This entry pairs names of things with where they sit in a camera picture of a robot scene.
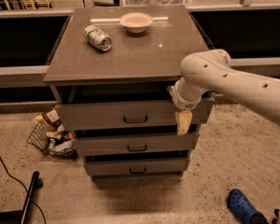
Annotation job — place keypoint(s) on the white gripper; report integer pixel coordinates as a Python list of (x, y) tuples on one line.
[(181, 101)]

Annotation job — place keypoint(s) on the grey top drawer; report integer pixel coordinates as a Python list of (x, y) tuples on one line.
[(99, 116)]

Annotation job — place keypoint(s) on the grey drawer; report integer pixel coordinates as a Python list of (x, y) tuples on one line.
[(99, 116), (135, 144), (141, 167)]

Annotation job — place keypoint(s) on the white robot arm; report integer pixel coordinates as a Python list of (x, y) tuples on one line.
[(211, 71)]

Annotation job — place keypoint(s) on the grey middle drawer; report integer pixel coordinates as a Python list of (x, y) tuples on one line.
[(135, 144)]

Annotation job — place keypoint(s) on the grey bottom drawer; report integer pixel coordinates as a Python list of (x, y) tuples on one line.
[(141, 167)]

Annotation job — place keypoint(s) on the grey drawer cabinet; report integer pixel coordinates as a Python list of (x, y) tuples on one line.
[(136, 68)]

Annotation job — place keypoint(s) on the blue clog shoe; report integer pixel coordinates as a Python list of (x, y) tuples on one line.
[(243, 209)]

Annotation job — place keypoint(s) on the white bowl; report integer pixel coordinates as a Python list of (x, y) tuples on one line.
[(136, 22)]

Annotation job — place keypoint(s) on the crushed green soda can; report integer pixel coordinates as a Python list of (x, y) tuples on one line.
[(97, 38)]

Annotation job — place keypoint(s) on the wire basket with snacks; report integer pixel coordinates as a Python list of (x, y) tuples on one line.
[(50, 137)]

